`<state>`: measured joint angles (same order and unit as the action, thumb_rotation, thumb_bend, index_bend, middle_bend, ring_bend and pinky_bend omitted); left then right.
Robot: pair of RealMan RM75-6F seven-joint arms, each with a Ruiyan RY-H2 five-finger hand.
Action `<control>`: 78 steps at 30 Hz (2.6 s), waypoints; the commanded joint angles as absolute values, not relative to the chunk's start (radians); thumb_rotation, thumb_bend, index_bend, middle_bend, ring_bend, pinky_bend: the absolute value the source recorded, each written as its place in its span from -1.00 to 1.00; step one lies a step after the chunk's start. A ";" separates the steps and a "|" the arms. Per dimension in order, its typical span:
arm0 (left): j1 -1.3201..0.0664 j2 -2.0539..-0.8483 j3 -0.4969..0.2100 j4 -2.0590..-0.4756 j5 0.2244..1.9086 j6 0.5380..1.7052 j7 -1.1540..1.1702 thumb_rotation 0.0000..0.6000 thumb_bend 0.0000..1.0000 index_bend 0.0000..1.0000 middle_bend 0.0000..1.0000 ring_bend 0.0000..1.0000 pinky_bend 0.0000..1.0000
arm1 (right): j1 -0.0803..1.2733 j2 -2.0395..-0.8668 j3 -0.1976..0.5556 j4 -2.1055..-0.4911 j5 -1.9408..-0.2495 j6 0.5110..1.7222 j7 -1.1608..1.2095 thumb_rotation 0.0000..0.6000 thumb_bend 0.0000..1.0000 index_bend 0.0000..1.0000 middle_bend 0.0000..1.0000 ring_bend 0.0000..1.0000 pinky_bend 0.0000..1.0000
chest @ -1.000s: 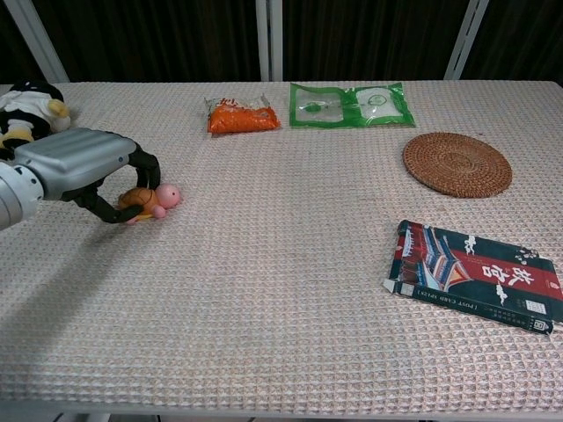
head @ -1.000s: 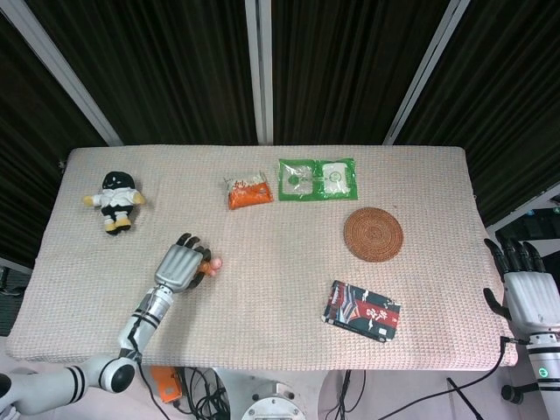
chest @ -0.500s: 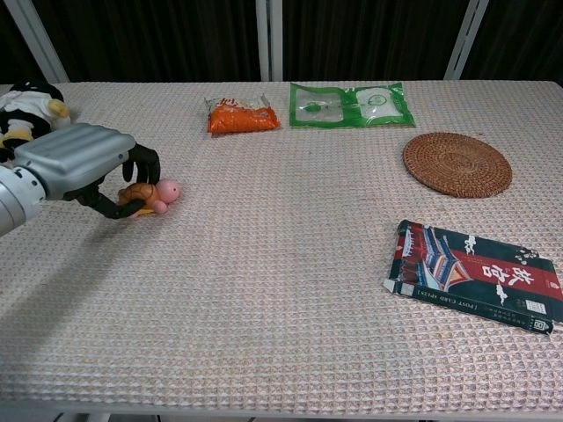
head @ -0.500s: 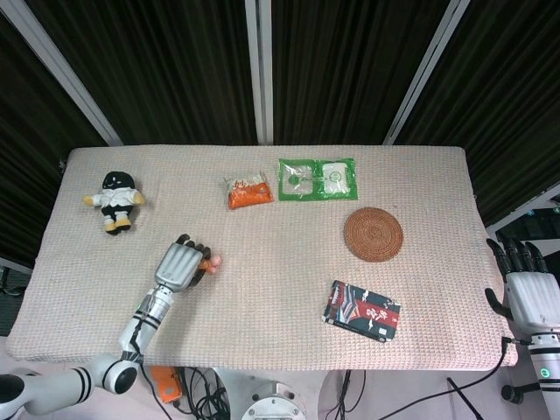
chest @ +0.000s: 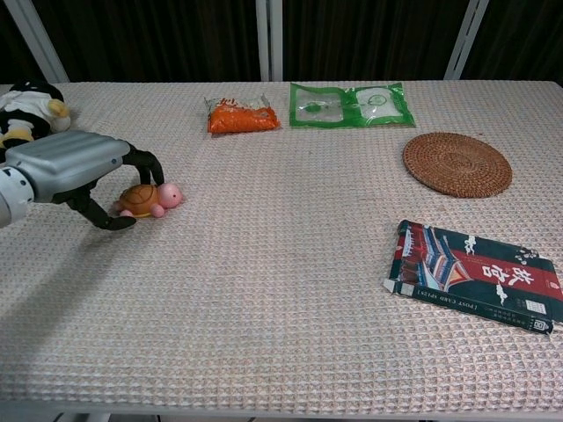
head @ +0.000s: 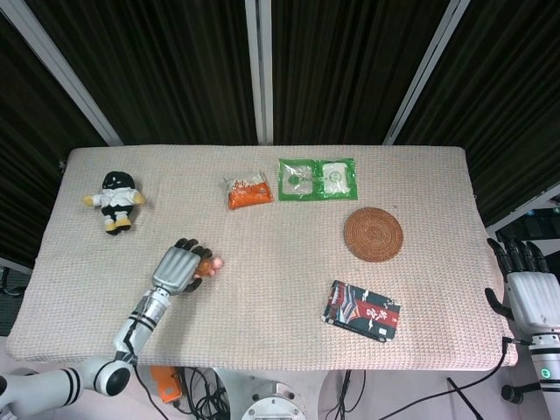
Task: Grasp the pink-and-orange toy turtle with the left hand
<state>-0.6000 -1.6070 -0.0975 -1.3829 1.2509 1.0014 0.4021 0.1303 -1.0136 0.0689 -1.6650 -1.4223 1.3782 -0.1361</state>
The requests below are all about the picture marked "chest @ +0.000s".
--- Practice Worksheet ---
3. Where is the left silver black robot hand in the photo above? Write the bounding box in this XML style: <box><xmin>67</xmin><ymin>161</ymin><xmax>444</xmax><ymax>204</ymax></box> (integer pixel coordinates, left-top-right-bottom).
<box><xmin>4</xmin><ymin>130</ymin><xmax>165</xmax><ymax>231</ymax></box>

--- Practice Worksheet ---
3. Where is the pink orange turtle toy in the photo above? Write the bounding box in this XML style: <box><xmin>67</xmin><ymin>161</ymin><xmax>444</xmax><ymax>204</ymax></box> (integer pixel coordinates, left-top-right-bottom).
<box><xmin>113</xmin><ymin>182</ymin><xmax>185</xmax><ymax>220</ymax></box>

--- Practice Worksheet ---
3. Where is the black white plush doll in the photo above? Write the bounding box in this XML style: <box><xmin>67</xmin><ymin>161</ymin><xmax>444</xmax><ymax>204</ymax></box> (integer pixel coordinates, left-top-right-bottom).
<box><xmin>0</xmin><ymin>79</ymin><xmax>72</xmax><ymax>150</ymax></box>

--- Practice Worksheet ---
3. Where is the black pleated curtain panel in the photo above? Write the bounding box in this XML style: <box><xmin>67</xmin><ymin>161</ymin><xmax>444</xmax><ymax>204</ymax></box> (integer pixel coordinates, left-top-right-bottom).
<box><xmin>0</xmin><ymin>0</ymin><xmax>58</xmax><ymax>84</ymax></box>
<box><xmin>281</xmin><ymin>0</ymin><xmax>472</xmax><ymax>83</ymax></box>
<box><xmin>33</xmin><ymin>0</ymin><xmax>261</xmax><ymax>84</ymax></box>
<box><xmin>461</xmin><ymin>0</ymin><xmax>563</xmax><ymax>85</ymax></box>

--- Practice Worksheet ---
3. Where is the orange snack bag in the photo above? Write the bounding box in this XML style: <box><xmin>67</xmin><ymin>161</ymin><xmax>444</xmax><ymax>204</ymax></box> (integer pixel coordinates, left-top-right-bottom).
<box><xmin>203</xmin><ymin>94</ymin><xmax>282</xmax><ymax>138</ymax></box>

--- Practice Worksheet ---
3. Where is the beige waffle tablecloth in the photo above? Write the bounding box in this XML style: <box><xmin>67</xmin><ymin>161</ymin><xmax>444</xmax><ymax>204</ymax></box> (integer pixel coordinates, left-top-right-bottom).
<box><xmin>0</xmin><ymin>80</ymin><xmax>563</xmax><ymax>417</ymax></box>

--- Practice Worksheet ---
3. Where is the green clear plastic package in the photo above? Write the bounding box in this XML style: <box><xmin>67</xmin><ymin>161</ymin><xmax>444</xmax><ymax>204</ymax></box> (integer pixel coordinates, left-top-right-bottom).
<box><xmin>289</xmin><ymin>81</ymin><xmax>417</xmax><ymax>130</ymax></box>

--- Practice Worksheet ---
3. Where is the round woven rattan coaster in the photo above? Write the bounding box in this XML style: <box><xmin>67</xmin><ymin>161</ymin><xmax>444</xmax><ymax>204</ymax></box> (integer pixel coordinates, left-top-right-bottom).
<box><xmin>402</xmin><ymin>132</ymin><xmax>514</xmax><ymax>199</ymax></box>

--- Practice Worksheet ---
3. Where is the dark red postcard box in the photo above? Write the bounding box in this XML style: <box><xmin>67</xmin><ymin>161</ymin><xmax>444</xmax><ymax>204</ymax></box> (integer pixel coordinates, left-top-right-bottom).
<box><xmin>382</xmin><ymin>219</ymin><xmax>563</xmax><ymax>338</ymax></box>

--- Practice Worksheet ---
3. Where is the white metal frame post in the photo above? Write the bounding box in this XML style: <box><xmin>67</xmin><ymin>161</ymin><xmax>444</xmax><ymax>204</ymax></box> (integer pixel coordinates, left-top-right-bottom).
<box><xmin>255</xmin><ymin>0</ymin><xmax>284</xmax><ymax>83</ymax></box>
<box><xmin>442</xmin><ymin>0</ymin><xmax>490</xmax><ymax>81</ymax></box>
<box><xmin>4</xmin><ymin>0</ymin><xmax>70</xmax><ymax>84</ymax></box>

